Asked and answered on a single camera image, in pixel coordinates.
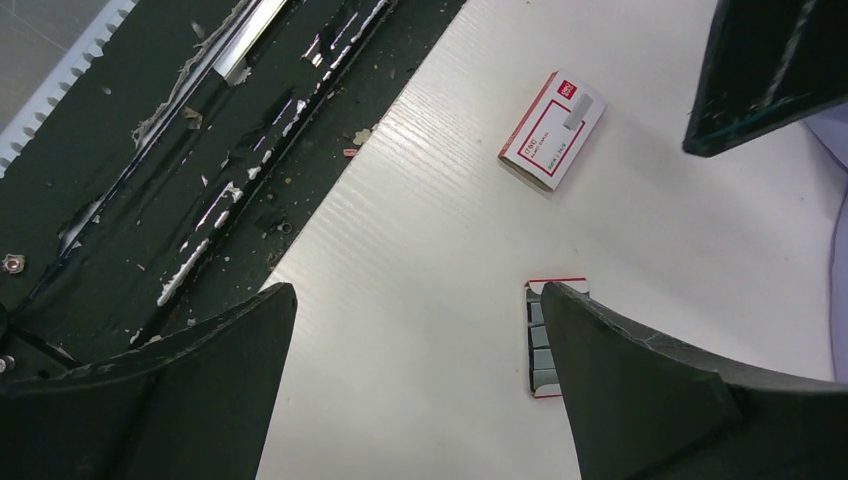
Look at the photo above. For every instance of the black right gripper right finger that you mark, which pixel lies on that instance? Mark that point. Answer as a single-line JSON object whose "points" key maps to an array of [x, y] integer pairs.
{"points": [[645, 405]]}

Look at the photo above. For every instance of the slotted cable duct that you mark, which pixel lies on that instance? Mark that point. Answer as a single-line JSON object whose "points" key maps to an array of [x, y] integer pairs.
{"points": [[46, 47]]}

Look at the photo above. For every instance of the lavender crumpled cloth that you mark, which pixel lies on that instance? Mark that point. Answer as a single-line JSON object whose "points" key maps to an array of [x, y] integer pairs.
{"points": [[830, 129]]}

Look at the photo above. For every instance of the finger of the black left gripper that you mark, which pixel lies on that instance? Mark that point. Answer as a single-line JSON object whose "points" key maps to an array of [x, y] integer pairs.
{"points": [[766, 64]]}

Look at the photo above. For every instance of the red white staple box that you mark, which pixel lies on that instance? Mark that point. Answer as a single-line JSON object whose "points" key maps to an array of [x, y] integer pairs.
{"points": [[553, 129]]}

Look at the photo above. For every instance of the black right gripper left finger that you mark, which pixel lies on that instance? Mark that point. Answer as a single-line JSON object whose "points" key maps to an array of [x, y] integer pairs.
{"points": [[195, 404]]}

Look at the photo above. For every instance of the box of staples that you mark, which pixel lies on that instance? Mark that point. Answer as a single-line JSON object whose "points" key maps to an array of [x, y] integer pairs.
{"points": [[542, 378]]}

